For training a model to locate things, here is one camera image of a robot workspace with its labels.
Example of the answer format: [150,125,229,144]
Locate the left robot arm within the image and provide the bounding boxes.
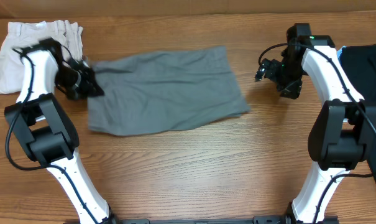
[4,38,119,223]

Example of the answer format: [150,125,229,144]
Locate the grey shorts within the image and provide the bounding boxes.
[88,46,250,136]

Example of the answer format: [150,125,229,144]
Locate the folded white shorts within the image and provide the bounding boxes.
[0,20,83,94]

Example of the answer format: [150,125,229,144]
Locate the black garment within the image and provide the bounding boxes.
[340,44,376,212]

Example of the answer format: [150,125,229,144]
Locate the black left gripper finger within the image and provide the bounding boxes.
[79,59,95,78]
[85,79,104,98]

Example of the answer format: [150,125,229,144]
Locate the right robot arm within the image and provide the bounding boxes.
[253,23,376,223]

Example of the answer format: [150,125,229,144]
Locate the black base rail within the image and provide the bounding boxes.
[119,215,291,224]

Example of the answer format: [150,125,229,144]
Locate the light blue cloth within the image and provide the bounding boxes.
[337,45,346,58]

